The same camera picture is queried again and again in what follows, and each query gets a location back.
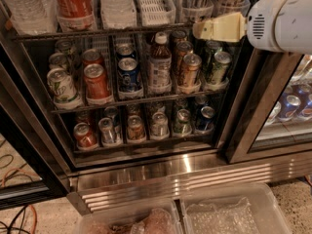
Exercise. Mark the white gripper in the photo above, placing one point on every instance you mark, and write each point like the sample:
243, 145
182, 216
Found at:
271, 24

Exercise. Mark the dark striped drink bottle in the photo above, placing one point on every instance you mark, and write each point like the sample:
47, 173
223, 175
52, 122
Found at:
195, 10

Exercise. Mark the empty white shelf tray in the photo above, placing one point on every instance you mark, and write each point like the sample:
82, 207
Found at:
156, 12

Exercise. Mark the brown iced tea bottle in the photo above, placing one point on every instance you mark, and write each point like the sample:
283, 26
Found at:
159, 64

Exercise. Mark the stainless steel fridge body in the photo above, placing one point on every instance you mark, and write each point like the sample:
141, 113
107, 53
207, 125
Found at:
112, 176

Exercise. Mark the red cola bottle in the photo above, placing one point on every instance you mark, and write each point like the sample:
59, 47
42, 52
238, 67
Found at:
76, 15

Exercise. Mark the clear water bottle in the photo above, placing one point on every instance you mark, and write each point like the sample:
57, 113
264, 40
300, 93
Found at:
33, 17

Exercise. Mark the open left fridge door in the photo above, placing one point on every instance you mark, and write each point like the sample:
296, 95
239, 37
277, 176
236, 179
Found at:
16, 118

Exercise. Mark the front green soda can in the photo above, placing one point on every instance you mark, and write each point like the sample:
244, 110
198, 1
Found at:
219, 67

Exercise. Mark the front copper soda can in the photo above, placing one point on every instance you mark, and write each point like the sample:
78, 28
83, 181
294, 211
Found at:
188, 77

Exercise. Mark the copper soda can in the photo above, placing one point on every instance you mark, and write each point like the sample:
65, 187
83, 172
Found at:
188, 77
135, 129

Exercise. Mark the closed right glass door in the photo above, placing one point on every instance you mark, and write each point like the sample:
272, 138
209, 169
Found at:
265, 77

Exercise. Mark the blue cans behind glass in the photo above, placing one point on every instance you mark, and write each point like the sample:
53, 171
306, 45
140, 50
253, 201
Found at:
294, 103

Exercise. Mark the bottom blue soda can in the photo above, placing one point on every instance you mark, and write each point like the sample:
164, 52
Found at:
204, 121

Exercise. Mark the blue soda can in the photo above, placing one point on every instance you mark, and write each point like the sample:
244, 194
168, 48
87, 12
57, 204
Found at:
204, 121
129, 79

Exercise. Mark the bottom green soda can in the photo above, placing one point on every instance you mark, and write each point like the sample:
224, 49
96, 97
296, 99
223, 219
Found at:
182, 125

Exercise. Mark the front blue soda can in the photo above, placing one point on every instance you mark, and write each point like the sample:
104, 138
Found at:
129, 79

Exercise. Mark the bottom grey soda can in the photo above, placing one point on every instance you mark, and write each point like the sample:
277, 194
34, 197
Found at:
159, 126

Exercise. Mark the bottom copper soda can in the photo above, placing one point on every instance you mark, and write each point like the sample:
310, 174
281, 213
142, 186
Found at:
135, 129

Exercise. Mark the front red soda can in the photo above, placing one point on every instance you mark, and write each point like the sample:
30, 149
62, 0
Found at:
97, 85

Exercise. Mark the red soda can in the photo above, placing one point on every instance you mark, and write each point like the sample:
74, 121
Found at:
85, 137
97, 85

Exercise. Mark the bottom silver soda can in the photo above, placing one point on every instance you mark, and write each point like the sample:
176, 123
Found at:
110, 135

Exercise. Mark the green white soda can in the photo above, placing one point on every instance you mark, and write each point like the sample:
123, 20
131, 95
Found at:
61, 83

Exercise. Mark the right clear plastic bin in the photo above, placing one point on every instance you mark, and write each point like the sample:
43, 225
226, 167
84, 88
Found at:
233, 209

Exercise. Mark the clear plastic bin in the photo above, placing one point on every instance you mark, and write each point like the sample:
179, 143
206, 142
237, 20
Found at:
233, 209
152, 216

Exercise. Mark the bottom red soda can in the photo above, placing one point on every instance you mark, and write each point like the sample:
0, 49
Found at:
85, 137

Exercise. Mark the left clear plastic bin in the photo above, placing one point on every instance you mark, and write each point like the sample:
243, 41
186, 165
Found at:
152, 216

